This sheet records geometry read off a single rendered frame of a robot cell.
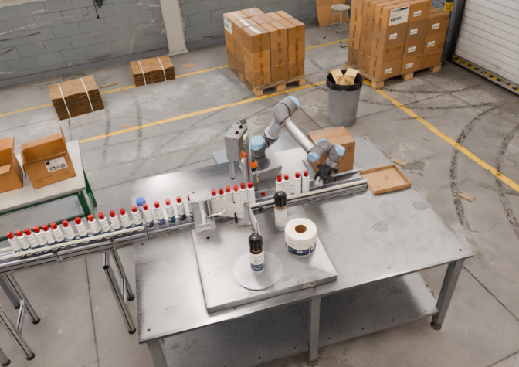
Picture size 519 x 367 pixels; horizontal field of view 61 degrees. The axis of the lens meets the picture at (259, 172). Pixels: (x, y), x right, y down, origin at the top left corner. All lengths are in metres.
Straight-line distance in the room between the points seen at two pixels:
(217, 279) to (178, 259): 0.35
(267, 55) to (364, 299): 3.90
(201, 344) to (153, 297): 0.64
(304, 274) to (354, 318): 0.77
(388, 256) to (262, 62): 4.02
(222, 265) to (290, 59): 4.23
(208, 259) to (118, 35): 5.79
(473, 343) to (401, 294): 0.59
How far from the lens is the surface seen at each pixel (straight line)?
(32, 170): 4.01
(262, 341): 3.27
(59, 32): 8.04
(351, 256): 2.93
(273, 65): 6.44
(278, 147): 3.87
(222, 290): 2.71
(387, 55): 6.53
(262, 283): 2.70
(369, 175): 3.57
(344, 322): 3.37
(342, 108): 5.57
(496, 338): 3.85
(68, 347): 3.88
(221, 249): 2.93
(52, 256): 3.29
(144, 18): 8.08
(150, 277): 2.94
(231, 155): 2.94
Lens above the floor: 3.01
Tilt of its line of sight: 37 degrees down
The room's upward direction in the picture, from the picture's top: 4 degrees counter-clockwise
